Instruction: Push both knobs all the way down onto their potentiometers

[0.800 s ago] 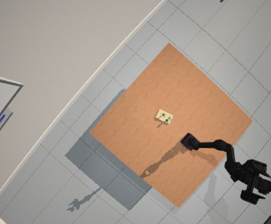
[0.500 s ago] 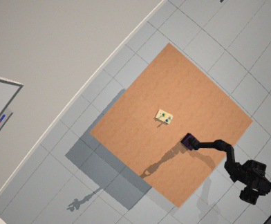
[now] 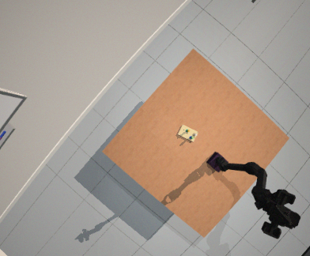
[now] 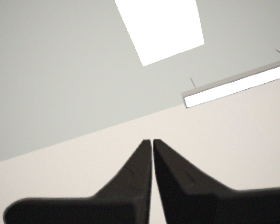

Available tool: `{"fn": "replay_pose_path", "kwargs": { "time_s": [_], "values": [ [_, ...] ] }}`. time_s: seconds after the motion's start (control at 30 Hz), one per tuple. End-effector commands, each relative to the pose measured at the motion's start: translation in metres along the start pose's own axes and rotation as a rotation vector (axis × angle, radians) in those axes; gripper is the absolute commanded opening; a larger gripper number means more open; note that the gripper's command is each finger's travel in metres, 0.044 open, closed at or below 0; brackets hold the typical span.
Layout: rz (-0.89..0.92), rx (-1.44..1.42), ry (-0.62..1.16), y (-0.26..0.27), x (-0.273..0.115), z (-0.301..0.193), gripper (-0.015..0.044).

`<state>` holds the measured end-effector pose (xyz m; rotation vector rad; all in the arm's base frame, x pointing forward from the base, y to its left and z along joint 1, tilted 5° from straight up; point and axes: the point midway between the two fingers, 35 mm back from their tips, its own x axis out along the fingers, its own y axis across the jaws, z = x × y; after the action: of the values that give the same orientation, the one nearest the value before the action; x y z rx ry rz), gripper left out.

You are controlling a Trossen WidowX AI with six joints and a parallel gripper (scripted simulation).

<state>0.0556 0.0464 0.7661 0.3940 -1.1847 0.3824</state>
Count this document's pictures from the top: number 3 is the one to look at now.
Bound pale yellow circuit board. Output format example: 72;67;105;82
178;125;198;142

